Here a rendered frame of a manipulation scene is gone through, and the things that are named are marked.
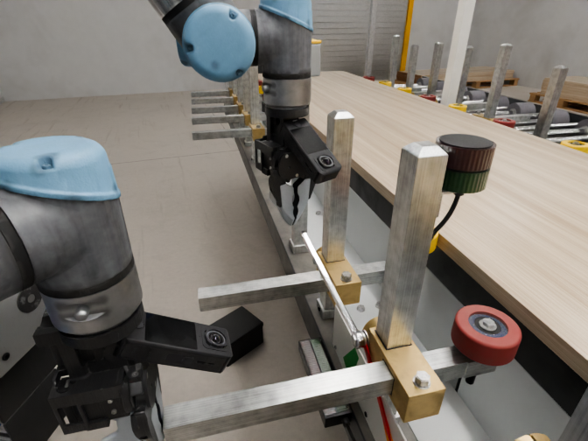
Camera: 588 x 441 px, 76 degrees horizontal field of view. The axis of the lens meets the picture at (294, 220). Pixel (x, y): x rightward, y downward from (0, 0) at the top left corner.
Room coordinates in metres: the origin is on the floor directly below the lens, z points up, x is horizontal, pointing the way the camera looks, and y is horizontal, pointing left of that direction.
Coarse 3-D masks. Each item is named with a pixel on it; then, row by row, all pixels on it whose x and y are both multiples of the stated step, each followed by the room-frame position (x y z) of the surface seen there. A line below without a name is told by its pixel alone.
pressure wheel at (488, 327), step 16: (464, 320) 0.37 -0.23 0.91; (480, 320) 0.38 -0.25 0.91; (496, 320) 0.38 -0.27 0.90; (512, 320) 0.37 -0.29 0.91; (464, 336) 0.35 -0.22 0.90; (480, 336) 0.35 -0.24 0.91; (496, 336) 0.35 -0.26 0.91; (512, 336) 0.35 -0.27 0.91; (464, 352) 0.35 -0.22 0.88; (480, 352) 0.33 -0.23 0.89; (496, 352) 0.33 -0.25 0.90; (512, 352) 0.33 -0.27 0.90
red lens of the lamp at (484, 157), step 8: (440, 144) 0.38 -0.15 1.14; (448, 152) 0.37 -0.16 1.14; (456, 152) 0.37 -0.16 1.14; (464, 152) 0.36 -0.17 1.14; (472, 152) 0.36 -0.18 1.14; (480, 152) 0.36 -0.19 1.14; (488, 152) 0.37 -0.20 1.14; (448, 160) 0.37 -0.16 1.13; (456, 160) 0.37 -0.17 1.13; (464, 160) 0.36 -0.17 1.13; (472, 160) 0.36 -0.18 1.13; (480, 160) 0.36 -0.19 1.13; (488, 160) 0.37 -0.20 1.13; (456, 168) 0.37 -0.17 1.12; (464, 168) 0.36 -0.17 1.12; (472, 168) 0.36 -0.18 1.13; (480, 168) 0.36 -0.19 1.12; (488, 168) 0.37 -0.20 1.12
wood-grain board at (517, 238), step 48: (336, 96) 2.03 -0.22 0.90; (384, 96) 2.03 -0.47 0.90; (384, 144) 1.18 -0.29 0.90; (528, 144) 1.18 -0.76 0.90; (384, 192) 0.84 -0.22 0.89; (480, 192) 0.80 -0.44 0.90; (528, 192) 0.80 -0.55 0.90; (576, 192) 0.80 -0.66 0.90; (480, 240) 0.59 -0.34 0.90; (528, 240) 0.59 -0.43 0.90; (576, 240) 0.59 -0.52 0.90; (528, 288) 0.45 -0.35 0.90; (576, 288) 0.45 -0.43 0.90; (576, 336) 0.35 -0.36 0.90
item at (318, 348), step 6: (312, 342) 0.53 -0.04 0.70; (318, 342) 0.53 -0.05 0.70; (318, 348) 0.52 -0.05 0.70; (318, 354) 0.50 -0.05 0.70; (324, 354) 0.50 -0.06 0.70; (318, 360) 0.49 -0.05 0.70; (324, 360) 0.49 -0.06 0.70; (324, 366) 0.48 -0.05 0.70; (324, 372) 0.46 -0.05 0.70; (336, 408) 0.39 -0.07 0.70; (342, 408) 0.39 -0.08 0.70
